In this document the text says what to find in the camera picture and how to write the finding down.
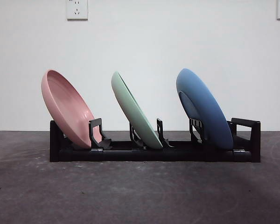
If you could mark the green plate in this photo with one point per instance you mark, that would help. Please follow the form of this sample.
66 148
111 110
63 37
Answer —
135 114

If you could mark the blue plate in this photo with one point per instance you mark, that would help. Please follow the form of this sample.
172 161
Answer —
207 105

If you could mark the pink plate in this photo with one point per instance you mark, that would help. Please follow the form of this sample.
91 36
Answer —
67 105

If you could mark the black plate rack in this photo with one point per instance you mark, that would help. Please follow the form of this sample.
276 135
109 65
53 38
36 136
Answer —
177 155

